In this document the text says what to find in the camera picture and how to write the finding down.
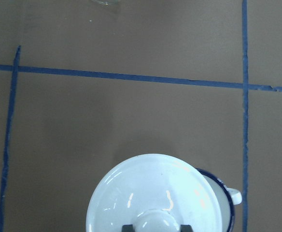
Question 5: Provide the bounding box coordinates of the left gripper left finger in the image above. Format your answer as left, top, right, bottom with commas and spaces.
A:
121, 224, 134, 232

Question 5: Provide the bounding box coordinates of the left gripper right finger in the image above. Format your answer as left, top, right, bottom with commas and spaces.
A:
180, 225, 193, 232

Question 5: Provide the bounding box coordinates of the white enamel cup lid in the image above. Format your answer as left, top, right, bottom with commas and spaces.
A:
85, 154, 223, 232

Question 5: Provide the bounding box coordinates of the white enamel cup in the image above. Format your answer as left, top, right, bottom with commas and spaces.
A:
197, 168, 242, 232

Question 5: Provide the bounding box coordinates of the clear plastic funnel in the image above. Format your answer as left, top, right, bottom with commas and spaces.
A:
92, 0, 120, 5

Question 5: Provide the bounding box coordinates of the brown paper table cover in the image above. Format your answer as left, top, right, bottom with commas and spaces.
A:
0, 0, 282, 232

